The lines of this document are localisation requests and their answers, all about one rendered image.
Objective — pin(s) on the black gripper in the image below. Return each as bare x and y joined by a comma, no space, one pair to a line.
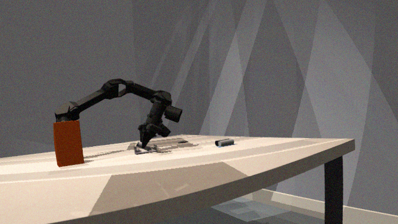
149,129

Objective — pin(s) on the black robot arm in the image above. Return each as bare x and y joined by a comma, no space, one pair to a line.
161,100

